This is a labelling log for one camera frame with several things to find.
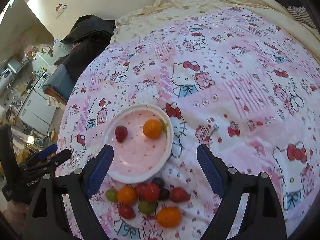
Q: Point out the small orange tangerine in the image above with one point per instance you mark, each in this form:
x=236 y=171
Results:
x=127 y=195

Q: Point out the red cherry tomato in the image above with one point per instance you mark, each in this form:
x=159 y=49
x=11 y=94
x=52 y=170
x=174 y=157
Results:
x=140 y=190
x=126 y=212

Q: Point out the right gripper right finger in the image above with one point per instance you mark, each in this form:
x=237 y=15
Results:
x=263 y=217

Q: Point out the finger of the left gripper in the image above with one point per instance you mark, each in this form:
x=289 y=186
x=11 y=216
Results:
x=52 y=163
x=39 y=156

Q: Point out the white pink plate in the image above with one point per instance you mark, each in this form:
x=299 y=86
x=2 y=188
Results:
x=138 y=158

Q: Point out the oval orange tangerine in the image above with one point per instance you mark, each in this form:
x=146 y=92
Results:
x=169 y=217

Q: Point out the large red tomato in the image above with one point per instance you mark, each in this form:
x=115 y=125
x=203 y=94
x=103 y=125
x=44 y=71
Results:
x=151 y=193

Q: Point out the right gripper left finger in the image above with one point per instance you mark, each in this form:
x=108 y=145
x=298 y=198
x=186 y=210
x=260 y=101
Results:
x=47 y=216

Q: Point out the cream bed sheet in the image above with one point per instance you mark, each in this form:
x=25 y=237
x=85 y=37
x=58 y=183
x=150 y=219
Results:
x=162 y=12

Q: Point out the strawberry on plate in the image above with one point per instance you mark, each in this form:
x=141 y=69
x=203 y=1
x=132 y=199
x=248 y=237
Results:
x=120 y=133

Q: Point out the person's left hand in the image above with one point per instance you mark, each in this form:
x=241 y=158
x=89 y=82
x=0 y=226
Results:
x=16 y=214

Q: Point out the pink Hello Kitty blanket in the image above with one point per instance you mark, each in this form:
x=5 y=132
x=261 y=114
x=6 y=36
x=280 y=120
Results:
x=229 y=79

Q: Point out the red strawberry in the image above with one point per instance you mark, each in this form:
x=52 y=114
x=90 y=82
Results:
x=178 y=195

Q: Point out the black clothes pile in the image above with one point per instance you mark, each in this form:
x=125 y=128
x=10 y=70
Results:
x=89 y=37

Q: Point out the green grape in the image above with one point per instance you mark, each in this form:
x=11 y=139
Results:
x=112 y=195
x=147 y=208

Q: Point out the orange with green leaf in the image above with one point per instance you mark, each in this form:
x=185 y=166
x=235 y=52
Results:
x=153 y=128

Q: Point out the striped cloth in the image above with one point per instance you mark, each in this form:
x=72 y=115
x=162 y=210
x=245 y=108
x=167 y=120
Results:
x=301 y=15

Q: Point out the dark purple grape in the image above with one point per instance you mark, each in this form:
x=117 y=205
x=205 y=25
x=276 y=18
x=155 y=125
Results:
x=164 y=194
x=159 y=182

